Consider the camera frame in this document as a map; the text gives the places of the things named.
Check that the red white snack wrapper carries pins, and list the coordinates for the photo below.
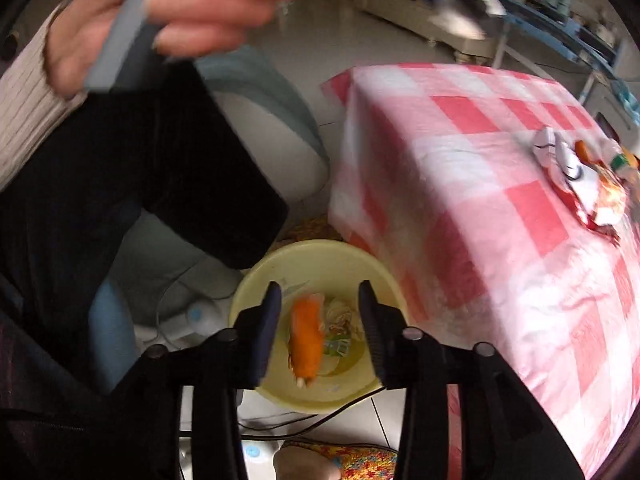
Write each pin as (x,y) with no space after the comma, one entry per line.
(600,200)

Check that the pale crumpled wrapper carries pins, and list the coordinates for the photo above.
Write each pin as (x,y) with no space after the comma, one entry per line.
(345,316)

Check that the person's left forearm white sleeve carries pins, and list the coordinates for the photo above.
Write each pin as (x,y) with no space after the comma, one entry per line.
(25,100)

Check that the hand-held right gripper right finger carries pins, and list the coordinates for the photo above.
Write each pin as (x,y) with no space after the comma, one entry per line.
(371,327)

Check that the colourful crochet slipper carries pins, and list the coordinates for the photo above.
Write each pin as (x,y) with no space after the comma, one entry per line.
(362,462)

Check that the person's left hand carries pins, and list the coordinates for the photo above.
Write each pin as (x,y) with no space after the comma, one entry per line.
(225,5)

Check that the blue patterned cloth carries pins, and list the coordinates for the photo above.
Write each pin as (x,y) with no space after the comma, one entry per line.
(628,96)

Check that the person's dark clothing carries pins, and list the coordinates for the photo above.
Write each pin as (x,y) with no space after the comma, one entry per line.
(35,360)

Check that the white low cabinet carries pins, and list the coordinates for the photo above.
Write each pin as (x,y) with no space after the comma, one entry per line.
(400,12)

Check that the yellow plastic bucket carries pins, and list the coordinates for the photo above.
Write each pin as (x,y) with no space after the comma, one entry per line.
(320,265)

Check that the pale blue cloth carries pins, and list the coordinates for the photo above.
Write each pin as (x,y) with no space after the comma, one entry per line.
(107,332)

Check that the blue shelf rack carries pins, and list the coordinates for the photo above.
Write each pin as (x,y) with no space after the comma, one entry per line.
(550,25)

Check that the person's leg in beige sock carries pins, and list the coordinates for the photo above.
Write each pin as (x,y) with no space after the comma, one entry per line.
(305,466)

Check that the orange green snack packet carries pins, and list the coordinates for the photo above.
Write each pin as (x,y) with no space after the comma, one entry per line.
(625,161)

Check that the clear plastic bottle green label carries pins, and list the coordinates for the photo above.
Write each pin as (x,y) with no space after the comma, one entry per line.
(337,346)

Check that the grey blue round stool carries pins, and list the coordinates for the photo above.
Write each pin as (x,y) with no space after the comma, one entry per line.
(270,130)

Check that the white chair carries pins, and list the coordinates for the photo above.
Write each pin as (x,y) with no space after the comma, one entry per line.
(607,117)

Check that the pink checked tablecloth table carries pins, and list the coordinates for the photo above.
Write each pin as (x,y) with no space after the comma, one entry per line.
(450,185)

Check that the orange snack wrapper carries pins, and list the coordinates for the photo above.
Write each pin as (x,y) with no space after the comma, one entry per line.
(306,340)

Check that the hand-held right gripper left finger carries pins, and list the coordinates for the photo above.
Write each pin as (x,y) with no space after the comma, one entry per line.
(265,332)

